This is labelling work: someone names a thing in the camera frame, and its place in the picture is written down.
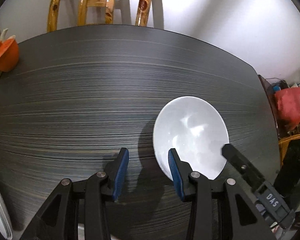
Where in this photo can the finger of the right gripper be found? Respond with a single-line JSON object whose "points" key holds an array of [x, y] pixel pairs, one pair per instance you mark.
{"points": [[287, 182], [248, 171]]}

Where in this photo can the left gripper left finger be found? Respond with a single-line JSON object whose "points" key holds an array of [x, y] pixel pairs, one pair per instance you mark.
{"points": [[102, 187]]}

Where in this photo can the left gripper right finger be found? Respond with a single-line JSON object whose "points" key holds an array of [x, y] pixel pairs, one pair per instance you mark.
{"points": [[193, 187]]}

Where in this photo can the white floral bowl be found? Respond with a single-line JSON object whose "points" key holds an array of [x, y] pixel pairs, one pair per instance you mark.
{"points": [[196, 130]]}

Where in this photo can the red plastic bag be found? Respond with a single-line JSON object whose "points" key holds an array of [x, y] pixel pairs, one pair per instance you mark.
{"points": [[288, 106]]}

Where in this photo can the orange lidded cup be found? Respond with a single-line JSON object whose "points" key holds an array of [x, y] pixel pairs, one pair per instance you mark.
{"points": [[9, 54]]}

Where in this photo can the wooden chair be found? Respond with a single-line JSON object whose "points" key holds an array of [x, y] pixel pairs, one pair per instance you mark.
{"points": [[109, 5]]}

